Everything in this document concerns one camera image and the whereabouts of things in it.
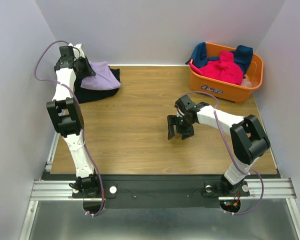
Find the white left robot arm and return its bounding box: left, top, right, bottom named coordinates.
left=46, top=43, right=101, bottom=198

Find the aluminium frame rail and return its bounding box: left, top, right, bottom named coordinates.
left=30, top=178, right=297, bottom=202

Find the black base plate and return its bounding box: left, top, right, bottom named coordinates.
left=40, top=172, right=280, bottom=213

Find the folded black t shirt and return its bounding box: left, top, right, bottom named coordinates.
left=74, top=77, right=119, bottom=104

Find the orange plastic laundry basket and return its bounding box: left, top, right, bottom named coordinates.
left=188, top=42, right=264, bottom=103

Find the pale pink garment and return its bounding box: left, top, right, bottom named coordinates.
left=240, top=75, right=258, bottom=88

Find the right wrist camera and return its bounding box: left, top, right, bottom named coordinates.
left=183, top=112, right=196, bottom=125

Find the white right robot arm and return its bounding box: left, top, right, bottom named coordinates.
left=167, top=95, right=271, bottom=195

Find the lavender t shirt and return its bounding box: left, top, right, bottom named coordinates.
left=80, top=61, right=121, bottom=91

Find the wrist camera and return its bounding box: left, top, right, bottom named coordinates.
left=183, top=112, right=196, bottom=125
left=74, top=61, right=85, bottom=76

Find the dark blue t shirt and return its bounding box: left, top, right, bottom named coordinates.
left=185, top=42, right=254, bottom=75

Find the pink t shirt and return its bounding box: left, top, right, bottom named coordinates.
left=189, top=51, right=244, bottom=86

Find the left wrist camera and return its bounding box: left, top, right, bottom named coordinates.
left=74, top=61, right=85, bottom=76

